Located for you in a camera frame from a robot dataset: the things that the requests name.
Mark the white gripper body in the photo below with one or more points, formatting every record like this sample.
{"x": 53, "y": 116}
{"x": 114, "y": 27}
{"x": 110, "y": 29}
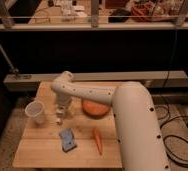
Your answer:
{"x": 63, "y": 100}

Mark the small white labelled bottle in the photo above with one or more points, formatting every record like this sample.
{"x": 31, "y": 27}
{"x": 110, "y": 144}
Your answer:
{"x": 60, "y": 114}

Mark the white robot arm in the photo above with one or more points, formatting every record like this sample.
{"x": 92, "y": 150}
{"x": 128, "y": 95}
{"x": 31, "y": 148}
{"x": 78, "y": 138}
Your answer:
{"x": 138, "y": 131}

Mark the clear plastic cup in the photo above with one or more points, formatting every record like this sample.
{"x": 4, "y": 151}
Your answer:
{"x": 35, "y": 111}

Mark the orange bowl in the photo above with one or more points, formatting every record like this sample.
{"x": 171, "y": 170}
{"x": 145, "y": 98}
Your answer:
{"x": 93, "y": 109}

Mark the blue sponge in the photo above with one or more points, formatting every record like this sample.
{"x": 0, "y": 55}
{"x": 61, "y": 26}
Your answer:
{"x": 67, "y": 140}

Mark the grey metal beam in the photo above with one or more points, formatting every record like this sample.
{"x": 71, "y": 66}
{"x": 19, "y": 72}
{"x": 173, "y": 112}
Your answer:
{"x": 152, "y": 79}

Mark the orange carrot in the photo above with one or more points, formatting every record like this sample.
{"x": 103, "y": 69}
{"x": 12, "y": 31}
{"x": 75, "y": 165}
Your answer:
{"x": 98, "y": 141}

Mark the diagonal metal strut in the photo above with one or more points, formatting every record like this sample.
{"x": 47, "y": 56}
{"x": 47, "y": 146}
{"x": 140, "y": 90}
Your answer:
{"x": 13, "y": 69}

